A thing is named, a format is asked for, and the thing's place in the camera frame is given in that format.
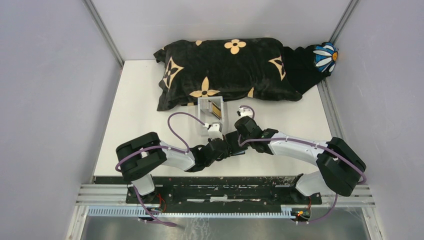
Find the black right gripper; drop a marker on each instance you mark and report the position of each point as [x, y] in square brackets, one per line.
[246, 145]

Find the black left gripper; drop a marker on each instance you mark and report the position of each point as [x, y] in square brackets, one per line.
[227, 153]

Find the white plastic card tray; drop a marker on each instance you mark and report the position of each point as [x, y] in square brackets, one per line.
[208, 119]

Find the black leather card holder wallet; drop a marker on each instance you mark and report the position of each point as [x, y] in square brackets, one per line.
[232, 140]

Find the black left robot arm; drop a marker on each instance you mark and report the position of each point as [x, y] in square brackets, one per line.
[141, 155]

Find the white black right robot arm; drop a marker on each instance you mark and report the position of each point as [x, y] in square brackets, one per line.
[340, 169]

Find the black cloth with daisy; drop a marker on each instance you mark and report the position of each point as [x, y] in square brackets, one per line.
[307, 66]

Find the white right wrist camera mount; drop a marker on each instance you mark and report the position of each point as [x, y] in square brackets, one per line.
[246, 111]

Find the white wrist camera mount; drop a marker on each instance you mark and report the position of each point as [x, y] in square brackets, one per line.
[246, 111]
[214, 131]

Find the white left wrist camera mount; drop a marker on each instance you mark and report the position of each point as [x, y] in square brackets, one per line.
[214, 131]

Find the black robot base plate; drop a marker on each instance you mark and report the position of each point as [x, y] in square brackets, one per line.
[238, 186]

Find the aluminium frame rail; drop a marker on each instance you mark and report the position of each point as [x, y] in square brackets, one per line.
[115, 194]

